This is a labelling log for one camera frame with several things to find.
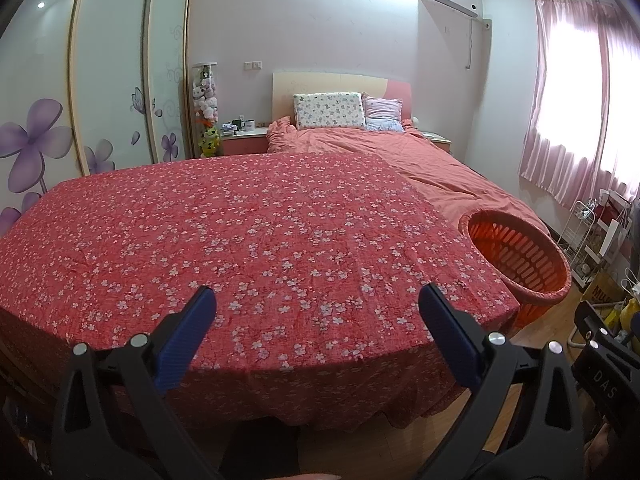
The cardboard box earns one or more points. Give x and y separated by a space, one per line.
602 292

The yellow plush toy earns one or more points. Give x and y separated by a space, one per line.
210 141

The air conditioner pipe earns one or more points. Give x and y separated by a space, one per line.
469 42

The wall light switch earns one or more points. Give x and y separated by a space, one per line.
253 65

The clear tube of plush toys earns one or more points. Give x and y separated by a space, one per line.
205 100

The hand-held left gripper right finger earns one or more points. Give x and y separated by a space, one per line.
450 340

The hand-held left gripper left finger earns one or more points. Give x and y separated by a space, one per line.
185 340

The white floral pillow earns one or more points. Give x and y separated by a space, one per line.
327 110

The pink striped pillow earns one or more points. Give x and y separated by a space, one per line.
382 110

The floral sliding door wardrobe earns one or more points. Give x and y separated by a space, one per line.
105 60

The pink duvet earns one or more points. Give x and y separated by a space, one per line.
415 155

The red floral tablecloth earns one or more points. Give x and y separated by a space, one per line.
200 235

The pink nightstand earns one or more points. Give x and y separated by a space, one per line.
245 144
435 136

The yellow bottle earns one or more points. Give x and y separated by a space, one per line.
625 312

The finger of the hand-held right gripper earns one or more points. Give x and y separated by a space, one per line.
600 322

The orange plastic laundry basket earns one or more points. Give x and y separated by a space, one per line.
515 260

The pink curtain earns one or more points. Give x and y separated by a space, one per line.
550 125

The beige pink headboard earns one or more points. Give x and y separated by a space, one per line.
325 82

